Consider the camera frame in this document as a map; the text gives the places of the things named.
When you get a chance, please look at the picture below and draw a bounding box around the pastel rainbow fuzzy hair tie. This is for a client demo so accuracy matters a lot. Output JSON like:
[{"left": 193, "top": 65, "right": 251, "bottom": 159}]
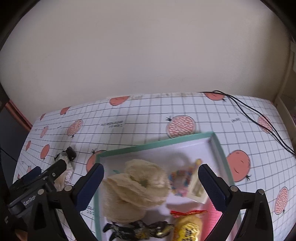
[{"left": 168, "top": 158, "right": 203, "bottom": 197}]

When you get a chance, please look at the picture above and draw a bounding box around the black cable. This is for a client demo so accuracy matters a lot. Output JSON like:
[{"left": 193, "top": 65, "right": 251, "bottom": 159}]
[
  {"left": 200, "top": 90, "right": 296, "bottom": 158},
  {"left": 215, "top": 90, "right": 296, "bottom": 153}
]

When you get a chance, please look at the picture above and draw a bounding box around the cream lace scrunchie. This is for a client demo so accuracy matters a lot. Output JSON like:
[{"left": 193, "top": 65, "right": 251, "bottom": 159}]
[{"left": 102, "top": 159, "right": 171, "bottom": 224}]

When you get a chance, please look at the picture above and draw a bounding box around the black hair clip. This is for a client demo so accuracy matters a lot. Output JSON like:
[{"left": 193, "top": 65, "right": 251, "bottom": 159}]
[{"left": 65, "top": 147, "right": 77, "bottom": 161}]

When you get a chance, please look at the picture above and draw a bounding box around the pomegranate print grid tablecloth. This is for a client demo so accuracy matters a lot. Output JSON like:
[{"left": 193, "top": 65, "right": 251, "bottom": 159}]
[{"left": 14, "top": 92, "right": 295, "bottom": 240}]

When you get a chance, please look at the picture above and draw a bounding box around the cream hair claw clip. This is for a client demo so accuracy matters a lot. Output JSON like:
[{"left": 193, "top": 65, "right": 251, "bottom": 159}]
[{"left": 186, "top": 170, "right": 208, "bottom": 204}]

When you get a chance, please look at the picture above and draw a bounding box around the pink hair roller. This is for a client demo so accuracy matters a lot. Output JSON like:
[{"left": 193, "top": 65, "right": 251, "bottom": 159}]
[{"left": 201, "top": 198, "right": 222, "bottom": 240}]

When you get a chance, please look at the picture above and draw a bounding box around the orange wooden bed frame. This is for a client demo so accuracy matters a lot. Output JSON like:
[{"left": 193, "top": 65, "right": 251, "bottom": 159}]
[{"left": 4, "top": 100, "right": 32, "bottom": 132}]

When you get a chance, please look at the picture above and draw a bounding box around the black gold action figure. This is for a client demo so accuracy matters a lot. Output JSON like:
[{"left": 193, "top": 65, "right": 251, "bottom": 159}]
[{"left": 102, "top": 220, "right": 175, "bottom": 240}]

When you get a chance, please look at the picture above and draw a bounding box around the yellow rice cracker snack packet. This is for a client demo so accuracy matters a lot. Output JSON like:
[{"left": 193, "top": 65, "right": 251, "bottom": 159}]
[{"left": 170, "top": 210, "right": 207, "bottom": 241}]

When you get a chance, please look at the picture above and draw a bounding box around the teal rimmed white tray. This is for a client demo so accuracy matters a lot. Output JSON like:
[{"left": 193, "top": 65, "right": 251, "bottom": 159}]
[{"left": 93, "top": 132, "right": 234, "bottom": 240}]

